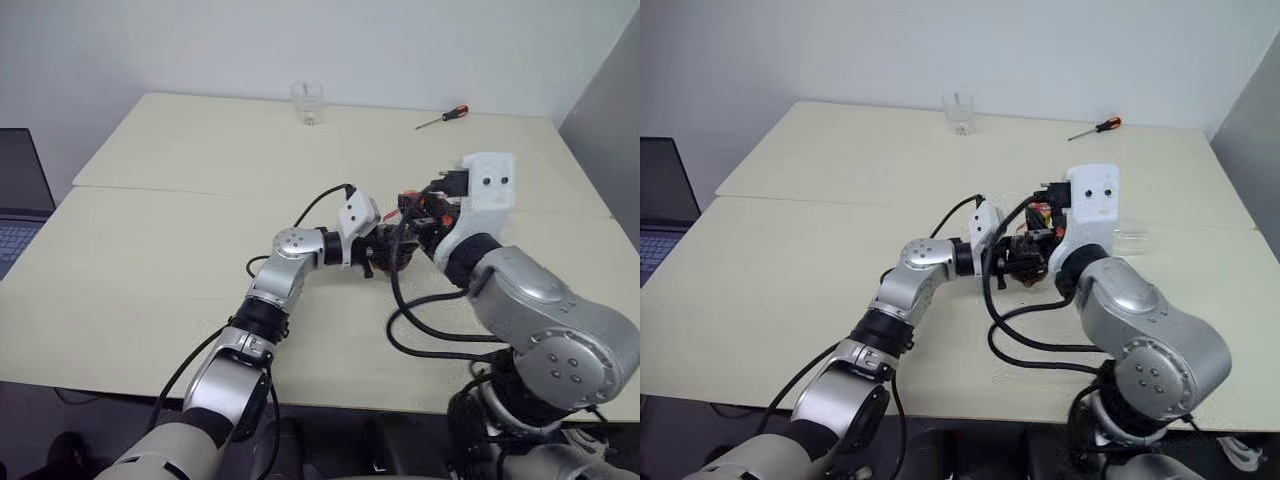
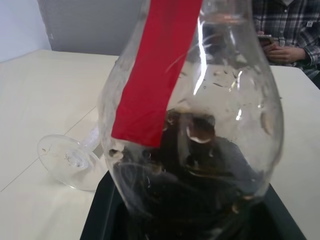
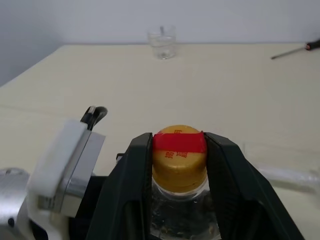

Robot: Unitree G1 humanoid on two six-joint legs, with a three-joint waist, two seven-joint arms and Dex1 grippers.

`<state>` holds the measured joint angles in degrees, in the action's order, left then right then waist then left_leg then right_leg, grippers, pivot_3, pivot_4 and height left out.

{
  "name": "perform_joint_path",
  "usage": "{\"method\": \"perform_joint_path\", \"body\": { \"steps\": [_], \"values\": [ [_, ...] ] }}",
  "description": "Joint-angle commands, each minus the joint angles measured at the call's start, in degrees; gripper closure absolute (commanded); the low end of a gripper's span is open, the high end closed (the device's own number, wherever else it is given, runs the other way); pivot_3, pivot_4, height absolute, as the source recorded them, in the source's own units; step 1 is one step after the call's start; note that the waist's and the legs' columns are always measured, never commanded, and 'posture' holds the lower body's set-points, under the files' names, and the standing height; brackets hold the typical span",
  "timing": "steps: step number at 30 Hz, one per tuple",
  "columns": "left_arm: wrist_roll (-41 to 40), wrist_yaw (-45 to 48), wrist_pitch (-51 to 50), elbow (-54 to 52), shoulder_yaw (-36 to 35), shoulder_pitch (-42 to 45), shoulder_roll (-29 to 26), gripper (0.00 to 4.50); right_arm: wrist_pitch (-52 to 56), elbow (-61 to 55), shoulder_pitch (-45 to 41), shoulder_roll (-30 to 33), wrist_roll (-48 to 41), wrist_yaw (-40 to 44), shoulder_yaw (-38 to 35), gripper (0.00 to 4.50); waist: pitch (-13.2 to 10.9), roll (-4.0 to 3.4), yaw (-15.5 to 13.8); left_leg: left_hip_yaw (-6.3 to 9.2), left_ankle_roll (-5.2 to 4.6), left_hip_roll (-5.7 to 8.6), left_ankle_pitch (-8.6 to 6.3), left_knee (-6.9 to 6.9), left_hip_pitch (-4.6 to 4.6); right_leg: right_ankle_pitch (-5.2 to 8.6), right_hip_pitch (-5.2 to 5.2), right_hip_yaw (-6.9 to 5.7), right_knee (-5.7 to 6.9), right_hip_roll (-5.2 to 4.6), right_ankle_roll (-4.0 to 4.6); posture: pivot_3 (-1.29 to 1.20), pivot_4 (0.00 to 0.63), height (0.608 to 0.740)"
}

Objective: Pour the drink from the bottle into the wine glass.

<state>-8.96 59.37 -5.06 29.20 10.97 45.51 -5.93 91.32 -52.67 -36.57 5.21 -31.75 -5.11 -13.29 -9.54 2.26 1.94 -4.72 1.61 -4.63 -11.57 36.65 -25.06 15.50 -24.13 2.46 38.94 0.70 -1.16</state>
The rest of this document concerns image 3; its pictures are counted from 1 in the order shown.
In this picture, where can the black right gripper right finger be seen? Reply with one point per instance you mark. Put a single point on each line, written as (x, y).
(240, 190)

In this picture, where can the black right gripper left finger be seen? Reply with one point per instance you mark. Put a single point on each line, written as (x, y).
(125, 190)

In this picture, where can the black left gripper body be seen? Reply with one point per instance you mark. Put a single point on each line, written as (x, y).
(92, 205)

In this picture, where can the gold bottle cap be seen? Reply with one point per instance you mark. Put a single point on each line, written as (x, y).
(178, 170)

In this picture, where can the clear plastic drink bottle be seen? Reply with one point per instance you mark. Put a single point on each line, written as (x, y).
(180, 215)

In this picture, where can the clear glass tumbler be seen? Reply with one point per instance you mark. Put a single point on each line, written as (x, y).
(162, 43)

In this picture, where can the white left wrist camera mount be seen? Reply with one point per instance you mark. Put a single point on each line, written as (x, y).
(57, 155)

